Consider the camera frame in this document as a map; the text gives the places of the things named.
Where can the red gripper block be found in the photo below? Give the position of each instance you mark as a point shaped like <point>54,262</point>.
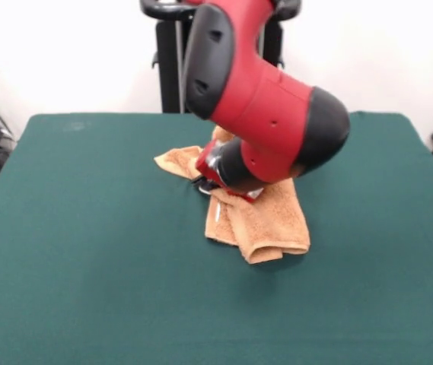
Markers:
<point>204,163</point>

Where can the tan terry towel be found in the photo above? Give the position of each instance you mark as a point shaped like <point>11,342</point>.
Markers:
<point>262,228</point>

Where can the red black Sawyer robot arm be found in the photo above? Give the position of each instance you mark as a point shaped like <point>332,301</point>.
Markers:
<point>262,106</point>

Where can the dark green table cloth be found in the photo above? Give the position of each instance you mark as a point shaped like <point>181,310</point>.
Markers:
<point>86,285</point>

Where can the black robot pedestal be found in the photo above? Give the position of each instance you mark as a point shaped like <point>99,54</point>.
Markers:
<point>168,76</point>

